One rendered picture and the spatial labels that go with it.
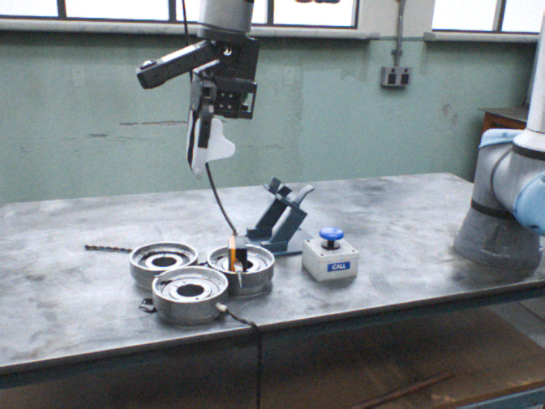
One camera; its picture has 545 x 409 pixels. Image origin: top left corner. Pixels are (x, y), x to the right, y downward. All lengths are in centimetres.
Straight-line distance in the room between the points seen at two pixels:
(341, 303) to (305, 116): 184
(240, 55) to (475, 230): 52
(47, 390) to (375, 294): 61
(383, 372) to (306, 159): 167
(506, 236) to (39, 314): 75
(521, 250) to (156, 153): 176
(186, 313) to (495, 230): 55
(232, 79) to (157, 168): 169
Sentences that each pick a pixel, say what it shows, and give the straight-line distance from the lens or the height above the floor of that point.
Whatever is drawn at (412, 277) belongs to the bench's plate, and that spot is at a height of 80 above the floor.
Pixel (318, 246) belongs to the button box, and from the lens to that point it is 88.
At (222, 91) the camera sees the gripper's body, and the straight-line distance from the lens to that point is 77.
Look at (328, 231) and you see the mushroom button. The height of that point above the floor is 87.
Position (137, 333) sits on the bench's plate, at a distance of 74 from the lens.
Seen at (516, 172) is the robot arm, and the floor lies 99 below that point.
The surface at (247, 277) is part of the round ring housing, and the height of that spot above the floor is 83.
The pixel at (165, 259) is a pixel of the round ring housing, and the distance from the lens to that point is 87.
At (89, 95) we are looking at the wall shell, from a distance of 236.
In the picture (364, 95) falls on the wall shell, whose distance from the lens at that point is 269.
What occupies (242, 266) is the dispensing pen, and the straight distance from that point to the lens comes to 81.
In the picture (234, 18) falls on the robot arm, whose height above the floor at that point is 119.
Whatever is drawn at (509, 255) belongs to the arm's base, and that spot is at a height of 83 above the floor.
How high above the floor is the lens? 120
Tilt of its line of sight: 20 degrees down
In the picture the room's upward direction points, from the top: 2 degrees clockwise
